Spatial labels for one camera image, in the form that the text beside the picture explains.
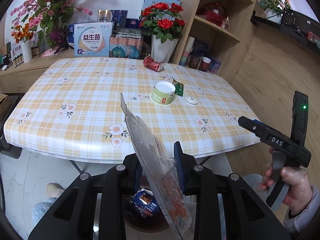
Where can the plaid floral tablecloth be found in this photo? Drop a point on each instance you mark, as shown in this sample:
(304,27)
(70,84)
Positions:
(73,111)

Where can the purple small box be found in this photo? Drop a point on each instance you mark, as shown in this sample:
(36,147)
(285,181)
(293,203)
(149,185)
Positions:
(214,65)

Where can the red white paper cup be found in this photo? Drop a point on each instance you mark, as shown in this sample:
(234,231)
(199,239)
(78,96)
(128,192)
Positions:
(204,64)

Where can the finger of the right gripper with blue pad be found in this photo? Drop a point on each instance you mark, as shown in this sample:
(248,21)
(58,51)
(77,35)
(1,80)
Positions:
(258,123)

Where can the stack of coloured cups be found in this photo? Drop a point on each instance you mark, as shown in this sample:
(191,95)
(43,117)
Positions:
(187,49)

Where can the wooden shelf unit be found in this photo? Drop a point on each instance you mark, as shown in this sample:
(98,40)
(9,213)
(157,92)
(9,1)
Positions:
(230,45)

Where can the blue white probiotic box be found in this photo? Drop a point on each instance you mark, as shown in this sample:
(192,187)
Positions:
(92,39)

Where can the orange flowers white vase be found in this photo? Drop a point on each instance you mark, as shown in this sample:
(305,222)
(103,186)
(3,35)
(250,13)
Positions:
(23,34)

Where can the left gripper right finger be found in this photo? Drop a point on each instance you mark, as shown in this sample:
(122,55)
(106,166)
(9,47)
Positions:
(246,215)

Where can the silver dark blue box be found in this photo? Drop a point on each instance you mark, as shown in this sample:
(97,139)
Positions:
(117,17)

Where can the red basket on shelf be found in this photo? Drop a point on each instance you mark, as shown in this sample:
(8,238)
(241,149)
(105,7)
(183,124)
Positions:
(215,13)

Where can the crushed red soda can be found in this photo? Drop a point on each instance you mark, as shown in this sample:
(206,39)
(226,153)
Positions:
(153,65)

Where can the red rose bouquet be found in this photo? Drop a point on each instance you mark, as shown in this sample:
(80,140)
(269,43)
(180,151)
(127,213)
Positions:
(162,20)

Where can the low wooden cabinet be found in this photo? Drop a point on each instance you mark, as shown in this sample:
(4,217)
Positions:
(21,78)

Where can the fluffy slipper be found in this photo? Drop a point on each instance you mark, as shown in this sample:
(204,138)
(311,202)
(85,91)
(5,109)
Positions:
(54,190)

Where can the pink cherry blossom arrangement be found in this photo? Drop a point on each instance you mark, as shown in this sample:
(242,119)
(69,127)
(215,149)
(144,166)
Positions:
(51,16)

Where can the trash in bin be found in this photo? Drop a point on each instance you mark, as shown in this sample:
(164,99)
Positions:
(144,203)

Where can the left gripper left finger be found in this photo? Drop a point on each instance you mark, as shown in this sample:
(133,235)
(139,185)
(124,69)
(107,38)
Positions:
(72,215)

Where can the right hand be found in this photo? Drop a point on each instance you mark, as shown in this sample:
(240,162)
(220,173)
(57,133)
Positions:
(300,193)

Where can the light blue upright box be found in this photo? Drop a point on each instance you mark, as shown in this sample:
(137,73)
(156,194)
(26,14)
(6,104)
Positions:
(149,3)

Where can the distant flowers white pot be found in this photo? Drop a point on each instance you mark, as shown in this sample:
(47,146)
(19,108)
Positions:
(274,9)

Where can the clear plastic wrapper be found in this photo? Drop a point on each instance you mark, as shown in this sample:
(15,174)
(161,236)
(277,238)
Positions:
(160,170)

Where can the green gold snack packet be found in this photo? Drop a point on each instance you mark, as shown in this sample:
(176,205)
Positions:
(179,87)

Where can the pink teal packaged box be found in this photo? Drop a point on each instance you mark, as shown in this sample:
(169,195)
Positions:
(122,47)

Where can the dark brown cup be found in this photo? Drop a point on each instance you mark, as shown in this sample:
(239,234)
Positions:
(194,62)

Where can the small white lid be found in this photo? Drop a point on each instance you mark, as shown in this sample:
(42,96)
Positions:
(191,100)

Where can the white ribbed vase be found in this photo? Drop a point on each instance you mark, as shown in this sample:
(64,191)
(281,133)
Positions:
(162,52)

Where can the right forearm grey sleeve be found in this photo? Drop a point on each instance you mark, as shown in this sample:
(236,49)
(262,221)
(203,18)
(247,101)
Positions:
(298,223)

